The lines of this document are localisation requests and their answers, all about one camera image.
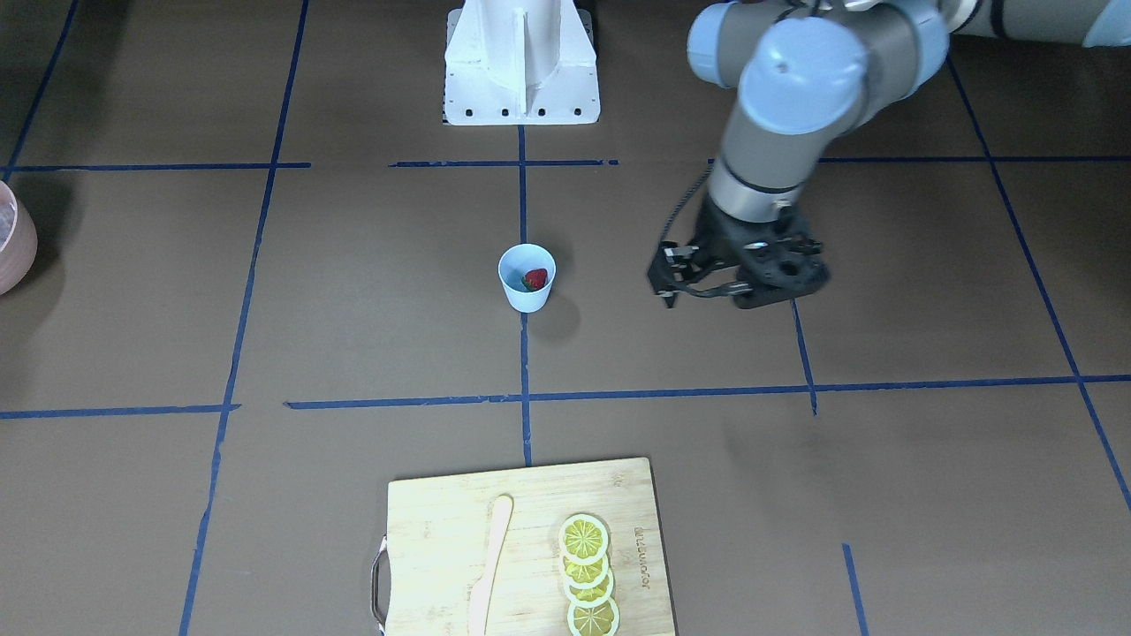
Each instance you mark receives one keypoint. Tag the pink bowl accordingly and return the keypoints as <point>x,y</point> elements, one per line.
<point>19,255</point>

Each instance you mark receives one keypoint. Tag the white camera pole base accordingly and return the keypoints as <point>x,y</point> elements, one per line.
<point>521,63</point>

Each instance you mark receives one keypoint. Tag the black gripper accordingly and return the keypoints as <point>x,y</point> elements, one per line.
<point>717,237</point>

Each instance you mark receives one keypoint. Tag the bamboo cutting board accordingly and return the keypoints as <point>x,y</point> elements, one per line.
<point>435,544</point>

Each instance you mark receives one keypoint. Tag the lemon slice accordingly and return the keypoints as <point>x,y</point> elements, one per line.
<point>584,576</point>
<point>600,592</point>
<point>583,539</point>
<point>588,618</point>

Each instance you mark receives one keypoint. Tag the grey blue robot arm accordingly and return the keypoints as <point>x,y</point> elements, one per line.
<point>806,73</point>

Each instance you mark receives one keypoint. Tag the yellow plastic knife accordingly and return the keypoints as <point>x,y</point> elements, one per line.
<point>480,593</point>

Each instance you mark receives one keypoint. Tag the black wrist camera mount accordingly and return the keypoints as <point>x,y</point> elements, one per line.
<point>675,270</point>

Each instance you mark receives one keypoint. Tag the light blue cup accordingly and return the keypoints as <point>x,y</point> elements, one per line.
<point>514,263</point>

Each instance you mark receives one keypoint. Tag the red strawberry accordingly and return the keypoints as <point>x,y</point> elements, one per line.
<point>535,280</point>

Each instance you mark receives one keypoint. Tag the ice cubes in bowl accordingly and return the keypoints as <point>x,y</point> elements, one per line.
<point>9,221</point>

